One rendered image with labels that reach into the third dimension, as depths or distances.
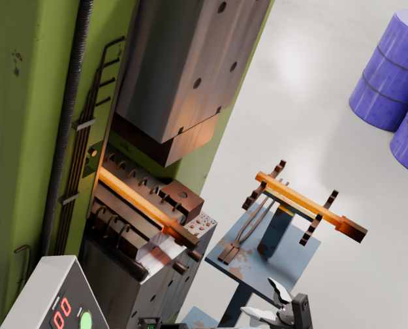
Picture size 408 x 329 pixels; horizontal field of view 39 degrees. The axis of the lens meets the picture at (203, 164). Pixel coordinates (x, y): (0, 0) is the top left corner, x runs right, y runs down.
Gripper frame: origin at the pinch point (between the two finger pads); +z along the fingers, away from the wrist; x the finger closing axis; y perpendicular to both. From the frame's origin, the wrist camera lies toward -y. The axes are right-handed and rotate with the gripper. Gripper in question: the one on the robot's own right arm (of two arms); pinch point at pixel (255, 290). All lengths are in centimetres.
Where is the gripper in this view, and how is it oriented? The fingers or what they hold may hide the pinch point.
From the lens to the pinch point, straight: 156.5
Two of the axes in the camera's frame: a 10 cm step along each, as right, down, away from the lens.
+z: -7.8, -5.4, 3.2
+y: -2.8, 7.6, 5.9
